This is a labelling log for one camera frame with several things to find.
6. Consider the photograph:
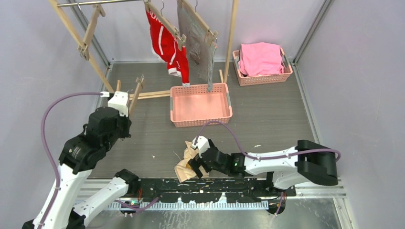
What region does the beige underwear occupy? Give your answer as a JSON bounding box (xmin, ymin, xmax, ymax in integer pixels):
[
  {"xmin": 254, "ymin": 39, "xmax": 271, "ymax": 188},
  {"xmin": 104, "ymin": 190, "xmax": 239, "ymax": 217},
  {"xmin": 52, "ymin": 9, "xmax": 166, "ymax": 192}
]
[{"xmin": 174, "ymin": 141, "xmax": 199, "ymax": 183}]

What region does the beige clip hanger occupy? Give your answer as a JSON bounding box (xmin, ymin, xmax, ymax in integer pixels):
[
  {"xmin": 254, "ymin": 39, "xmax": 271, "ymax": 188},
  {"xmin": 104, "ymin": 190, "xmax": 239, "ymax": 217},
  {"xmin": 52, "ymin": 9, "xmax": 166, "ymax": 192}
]
[
  {"xmin": 128, "ymin": 75, "xmax": 145, "ymax": 116},
  {"xmin": 78, "ymin": 4, "xmax": 106, "ymax": 61}
]

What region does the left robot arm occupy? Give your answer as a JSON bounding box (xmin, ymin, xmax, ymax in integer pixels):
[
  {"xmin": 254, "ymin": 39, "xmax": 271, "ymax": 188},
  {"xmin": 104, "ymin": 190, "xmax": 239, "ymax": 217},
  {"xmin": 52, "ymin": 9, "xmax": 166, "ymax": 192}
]
[{"xmin": 22, "ymin": 107, "xmax": 140, "ymax": 229}]

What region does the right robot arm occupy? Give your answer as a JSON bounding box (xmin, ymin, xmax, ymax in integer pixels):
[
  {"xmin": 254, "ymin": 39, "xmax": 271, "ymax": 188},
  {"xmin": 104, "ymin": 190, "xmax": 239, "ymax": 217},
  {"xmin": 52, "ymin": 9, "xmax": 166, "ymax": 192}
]
[{"xmin": 188, "ymin": 137, "xmax": 341, "ymax": 196}]

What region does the empty beige clip hanger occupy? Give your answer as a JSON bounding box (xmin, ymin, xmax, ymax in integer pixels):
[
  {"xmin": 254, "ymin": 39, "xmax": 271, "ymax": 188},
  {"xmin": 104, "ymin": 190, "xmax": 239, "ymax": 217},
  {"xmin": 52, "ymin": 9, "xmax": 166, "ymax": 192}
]
[{"xmin": 78, "ymin": 4, "xmax": 106, "ymax": 61}]

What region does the red underwear white trim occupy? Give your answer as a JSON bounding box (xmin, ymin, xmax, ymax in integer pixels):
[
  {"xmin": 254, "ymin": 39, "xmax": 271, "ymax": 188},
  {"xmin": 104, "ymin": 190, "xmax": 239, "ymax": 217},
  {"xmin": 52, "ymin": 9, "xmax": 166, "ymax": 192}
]
[{"xmin": 146, "ymin": 10, "xmax": 190, "ymax": 87}]

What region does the grey striped underwear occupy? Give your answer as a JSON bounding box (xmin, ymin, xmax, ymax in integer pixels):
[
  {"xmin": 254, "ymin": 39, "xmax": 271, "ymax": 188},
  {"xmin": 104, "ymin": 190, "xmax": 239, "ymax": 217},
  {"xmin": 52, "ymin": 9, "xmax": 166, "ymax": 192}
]
[{"xmin": 177, "ymin": 3, "xmax": 217, "ymax": 92}]

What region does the beige hanger holding red underwear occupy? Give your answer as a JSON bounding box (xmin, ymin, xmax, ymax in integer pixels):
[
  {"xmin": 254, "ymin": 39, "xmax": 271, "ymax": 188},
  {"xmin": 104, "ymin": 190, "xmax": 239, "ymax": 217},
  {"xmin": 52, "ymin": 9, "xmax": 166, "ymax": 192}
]
[{"xmin": 143, "ymin": 0, "xmax": 186, "ymax": 50}]

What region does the beige hanger holding striped underwear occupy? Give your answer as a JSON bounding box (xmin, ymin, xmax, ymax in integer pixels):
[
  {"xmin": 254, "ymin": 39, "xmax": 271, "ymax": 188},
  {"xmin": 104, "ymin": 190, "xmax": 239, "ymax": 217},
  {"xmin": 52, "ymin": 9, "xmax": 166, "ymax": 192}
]
[{"xmin": 177, "ymin": 0, "xmax": 218, "ymax": 43}]

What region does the wooden clothes rack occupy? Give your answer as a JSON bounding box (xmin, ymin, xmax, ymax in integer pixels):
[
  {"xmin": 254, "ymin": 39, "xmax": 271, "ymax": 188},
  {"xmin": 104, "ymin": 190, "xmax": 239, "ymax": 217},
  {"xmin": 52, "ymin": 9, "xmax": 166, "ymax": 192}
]
[{"xmin": 49, "ymin": 0, "xmax": 239, "ymax": 99}]

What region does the empty pink basket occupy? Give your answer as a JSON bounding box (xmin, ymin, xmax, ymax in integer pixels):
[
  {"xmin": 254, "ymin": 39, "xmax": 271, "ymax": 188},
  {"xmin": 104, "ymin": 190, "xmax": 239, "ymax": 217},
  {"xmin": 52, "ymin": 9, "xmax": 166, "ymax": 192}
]
[{"xmin": 170, "ymin": 83, "xmax": 233, "ymax": 127}]

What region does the pink basket with clothes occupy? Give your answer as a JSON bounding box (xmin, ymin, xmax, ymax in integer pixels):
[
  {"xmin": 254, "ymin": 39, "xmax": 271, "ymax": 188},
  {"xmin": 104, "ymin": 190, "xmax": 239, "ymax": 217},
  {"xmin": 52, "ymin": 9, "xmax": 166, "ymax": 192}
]
[{"xmin": 232, "ymin": 46, "xmax": 294, "ymax": 87}]

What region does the pink cloth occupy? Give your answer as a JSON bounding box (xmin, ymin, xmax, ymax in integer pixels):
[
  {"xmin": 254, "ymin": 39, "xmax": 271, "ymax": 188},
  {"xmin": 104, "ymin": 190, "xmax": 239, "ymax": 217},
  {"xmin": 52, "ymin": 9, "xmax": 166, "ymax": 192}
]
[{"xmin": 238, "ymin": 42, "xmax": 284, "ymax": 76}]

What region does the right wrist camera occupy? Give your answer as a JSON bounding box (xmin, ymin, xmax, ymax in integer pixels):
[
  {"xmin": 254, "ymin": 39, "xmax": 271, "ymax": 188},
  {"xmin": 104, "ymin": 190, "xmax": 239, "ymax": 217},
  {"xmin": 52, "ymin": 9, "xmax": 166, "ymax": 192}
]
[{"xmin": 191, "ymin": 136, "xmax": 210, "ymax": 158}]

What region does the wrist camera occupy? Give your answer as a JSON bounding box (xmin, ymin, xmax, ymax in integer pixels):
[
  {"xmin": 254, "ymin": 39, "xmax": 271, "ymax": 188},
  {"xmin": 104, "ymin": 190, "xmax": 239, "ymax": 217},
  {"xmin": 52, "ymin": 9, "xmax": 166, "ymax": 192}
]
[
  {"xmin": 100, "ymin": 91, "xmax": 129, "ymax": 117},
  {"xmin": 191, "ymin": 136, "xmax": 210, "ymax": 158}
]

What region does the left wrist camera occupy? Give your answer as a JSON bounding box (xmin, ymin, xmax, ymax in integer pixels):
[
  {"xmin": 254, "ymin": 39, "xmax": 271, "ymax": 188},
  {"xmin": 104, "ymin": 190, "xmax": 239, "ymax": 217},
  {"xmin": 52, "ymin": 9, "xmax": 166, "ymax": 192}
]
[{"xmin": 100, "ymin": 91, "xmax": 129, "ymax": 117}]

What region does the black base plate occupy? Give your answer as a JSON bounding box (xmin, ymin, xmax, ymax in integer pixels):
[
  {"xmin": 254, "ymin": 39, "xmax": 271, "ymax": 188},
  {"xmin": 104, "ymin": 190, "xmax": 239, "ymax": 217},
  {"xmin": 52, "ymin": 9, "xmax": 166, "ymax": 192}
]
[{"xmin": 123, "ymin": 178, "xmax": 281, "ymax": 203}]

